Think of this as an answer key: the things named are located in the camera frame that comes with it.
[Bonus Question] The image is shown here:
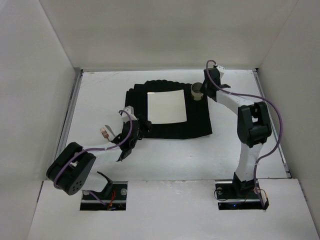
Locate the metal cup with paper sleeve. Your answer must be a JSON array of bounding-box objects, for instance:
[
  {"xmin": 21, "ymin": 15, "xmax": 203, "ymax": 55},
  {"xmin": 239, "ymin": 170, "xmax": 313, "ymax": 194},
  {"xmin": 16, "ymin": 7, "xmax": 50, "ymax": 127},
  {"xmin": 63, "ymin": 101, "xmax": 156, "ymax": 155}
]
[{"xmin": 190, "ymin": 82, "xmax": 204, "ymax": 101}]

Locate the square white plate black rim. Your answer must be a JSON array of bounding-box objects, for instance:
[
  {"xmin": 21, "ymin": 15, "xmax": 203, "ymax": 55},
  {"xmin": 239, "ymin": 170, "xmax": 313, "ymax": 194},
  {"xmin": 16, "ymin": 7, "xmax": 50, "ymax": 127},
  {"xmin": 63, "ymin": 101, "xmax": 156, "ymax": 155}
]
[{"xmin": 147, "ymin": 90, "xmax": 187, "ymax": 125}]

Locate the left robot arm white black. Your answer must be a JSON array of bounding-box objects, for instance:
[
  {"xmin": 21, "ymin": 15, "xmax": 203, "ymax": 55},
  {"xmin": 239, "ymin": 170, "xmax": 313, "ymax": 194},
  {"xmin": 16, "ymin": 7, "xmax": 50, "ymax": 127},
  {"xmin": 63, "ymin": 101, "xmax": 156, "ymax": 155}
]
[{"xmin": 46, "ymin": 115, "xmax": 152, "ymax": 196}]

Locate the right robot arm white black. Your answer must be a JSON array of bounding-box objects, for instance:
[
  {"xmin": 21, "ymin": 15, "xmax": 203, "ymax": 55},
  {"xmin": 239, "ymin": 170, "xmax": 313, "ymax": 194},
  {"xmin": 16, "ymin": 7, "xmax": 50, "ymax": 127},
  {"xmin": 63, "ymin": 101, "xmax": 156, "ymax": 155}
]
[{"xmin": 200, "ymin": 66, "xmax": 272, "ymax": 198}]

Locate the silver table knife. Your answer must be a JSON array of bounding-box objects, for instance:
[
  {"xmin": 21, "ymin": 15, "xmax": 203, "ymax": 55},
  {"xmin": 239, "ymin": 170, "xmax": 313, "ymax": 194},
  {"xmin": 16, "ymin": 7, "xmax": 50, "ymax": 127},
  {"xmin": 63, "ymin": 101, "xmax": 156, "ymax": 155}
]
[{"xmin": 105, "ymin": 125, "xmax": 116, "ymax": 138}]

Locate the copper fork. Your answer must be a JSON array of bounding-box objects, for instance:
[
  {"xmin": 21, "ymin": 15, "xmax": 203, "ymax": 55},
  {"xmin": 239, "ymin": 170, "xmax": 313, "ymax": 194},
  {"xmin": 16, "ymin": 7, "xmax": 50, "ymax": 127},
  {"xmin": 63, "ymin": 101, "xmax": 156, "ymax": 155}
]
[{"xmin": 99, "ymin": 127, "xmax": 110, "ymax": 141}]

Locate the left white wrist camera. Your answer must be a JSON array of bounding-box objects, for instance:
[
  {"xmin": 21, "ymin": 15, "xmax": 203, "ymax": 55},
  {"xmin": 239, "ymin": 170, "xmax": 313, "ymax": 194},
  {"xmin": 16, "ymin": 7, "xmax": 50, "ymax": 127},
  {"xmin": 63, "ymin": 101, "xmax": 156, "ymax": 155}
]
[{"xmin": 119, "ymin": 106, "xmax": 138, "ymax": 123}]

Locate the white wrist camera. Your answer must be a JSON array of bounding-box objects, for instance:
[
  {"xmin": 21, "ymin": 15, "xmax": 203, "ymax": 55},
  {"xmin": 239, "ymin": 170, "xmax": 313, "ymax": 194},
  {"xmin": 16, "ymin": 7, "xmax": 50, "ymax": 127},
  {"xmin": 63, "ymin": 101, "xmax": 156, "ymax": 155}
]
[
  {"xmin": 119, "ymin": 106, "xmax": 138, "ymax": 123},
  {"xmin": 216, "ymin": 65, "xmax": 226, "ymax": 79}
]

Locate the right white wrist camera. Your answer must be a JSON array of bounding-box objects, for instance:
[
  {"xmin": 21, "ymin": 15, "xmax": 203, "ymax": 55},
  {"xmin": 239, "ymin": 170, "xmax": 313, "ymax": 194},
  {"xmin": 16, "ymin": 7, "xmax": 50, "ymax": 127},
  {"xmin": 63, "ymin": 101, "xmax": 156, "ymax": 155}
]
[{"xmin": 216, "ymin": 65, "xmax": 226, "ymax": 79}]

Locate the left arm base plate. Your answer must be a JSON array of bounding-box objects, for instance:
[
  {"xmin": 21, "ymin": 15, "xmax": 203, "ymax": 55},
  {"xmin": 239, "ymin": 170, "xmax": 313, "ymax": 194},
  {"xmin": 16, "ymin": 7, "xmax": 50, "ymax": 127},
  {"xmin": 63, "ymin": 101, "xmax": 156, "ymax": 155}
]
[{"xmin": 80, "ymin": 181, "xmax": 128, "ymax": 211}]

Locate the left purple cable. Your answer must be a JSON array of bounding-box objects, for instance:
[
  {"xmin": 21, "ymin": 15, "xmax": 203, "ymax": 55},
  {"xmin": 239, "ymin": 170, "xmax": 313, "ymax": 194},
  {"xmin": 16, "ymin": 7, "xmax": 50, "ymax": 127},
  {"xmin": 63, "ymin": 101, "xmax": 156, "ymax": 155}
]
[{"xmin": 53, "ymin": 109, "xmax": 135, "ymax": 205}]

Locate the purple cable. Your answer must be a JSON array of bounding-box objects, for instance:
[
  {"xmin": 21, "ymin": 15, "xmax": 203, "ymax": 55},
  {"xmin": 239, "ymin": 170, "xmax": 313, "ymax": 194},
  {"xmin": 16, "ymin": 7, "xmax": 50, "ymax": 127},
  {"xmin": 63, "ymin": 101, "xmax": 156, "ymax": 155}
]
[
  {"xmin": 53, "ymin": 109, "xmax": 135, "ymax": 205},
  {"xmin": 205, "ymin": 59, "xmax": 284, "ymax": 198}
]

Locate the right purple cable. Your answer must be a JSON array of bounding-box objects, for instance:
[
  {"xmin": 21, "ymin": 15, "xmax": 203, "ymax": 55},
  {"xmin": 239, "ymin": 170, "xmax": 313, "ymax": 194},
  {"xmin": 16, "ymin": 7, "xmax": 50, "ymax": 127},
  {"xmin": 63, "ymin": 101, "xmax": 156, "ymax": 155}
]
[{"xmin": 205, "ymin": 59, "xmax": 284, "ymax": 198}]

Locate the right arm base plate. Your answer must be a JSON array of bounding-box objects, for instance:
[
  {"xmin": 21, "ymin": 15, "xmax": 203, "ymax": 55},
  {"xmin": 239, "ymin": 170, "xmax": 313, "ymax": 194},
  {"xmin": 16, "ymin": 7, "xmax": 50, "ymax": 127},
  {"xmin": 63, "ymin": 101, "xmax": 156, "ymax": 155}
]
[{"xmin": 213, "ymin": 181, "xmax": 270, "ymax": 211}]

